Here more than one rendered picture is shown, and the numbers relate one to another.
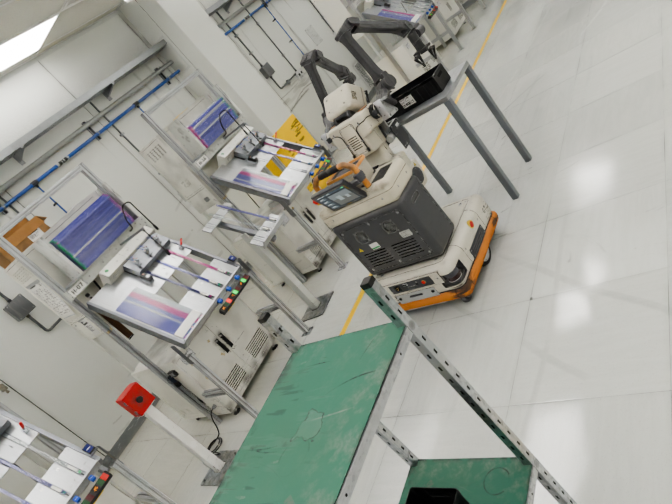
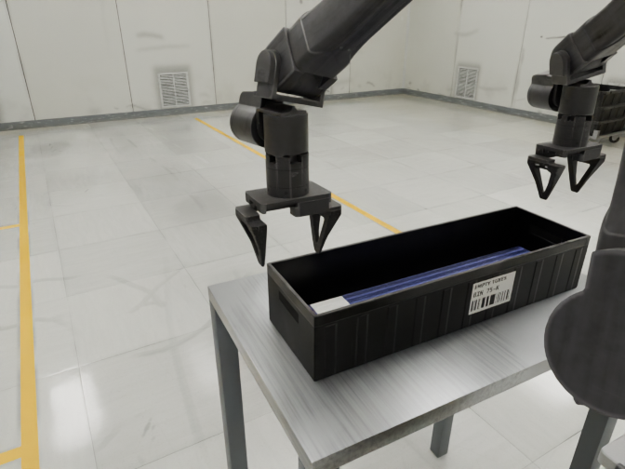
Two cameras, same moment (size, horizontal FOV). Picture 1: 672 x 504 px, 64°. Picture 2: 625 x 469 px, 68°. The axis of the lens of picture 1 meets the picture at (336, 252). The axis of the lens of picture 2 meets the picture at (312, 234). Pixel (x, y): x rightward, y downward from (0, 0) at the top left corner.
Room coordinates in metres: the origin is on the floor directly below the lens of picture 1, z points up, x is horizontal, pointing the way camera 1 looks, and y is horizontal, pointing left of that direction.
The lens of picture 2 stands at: (3.41, -0.23, 1.27)
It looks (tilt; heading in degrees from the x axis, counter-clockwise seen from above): 25 degrees down; 284
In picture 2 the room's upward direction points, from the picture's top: straight up
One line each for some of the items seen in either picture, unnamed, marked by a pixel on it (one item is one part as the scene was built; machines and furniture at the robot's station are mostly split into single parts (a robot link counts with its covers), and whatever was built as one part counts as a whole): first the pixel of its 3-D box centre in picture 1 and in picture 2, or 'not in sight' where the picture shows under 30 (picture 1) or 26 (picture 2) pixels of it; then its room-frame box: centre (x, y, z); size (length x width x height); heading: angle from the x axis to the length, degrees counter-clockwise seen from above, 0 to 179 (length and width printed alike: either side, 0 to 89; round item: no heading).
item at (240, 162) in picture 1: (280, 198); not in sight; (4.69, 0.05, 0.65); 1.01 x 0.73 x 1.29; 43
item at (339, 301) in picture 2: not in sight; (432, 289); (3.37, -0.99, 0.83); 0.51 x 0.07 x 0.03; 40
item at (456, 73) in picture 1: (447, 150); (405, 448); (3.38, -1.01, 0.40); 0.70 x 0.45 x 0.80; 41
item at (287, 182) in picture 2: not in sight; (287, 178); (3.58, -0.80, 1.08); 0.10 x 0.07 x 0.07; 41
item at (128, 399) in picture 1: (174, 431); not in sight; (2.99, 1.44, 0.39); 0.24 x 0.24 x 0.78; 43
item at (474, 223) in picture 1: (433, 254); not in sight; (2.88, -0.42, 0.16); 0.67 x 0.64 x 0.25; 131
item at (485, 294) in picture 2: (406, 98); (434, 276); (3.37, -0.99, 0.86); 0.57 x 0.17 x 0.11; 40
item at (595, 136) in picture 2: not in sight; (595, 115); (1.61, -6.00, 0.30); 0.64 x 0.46 x 0.60; 46
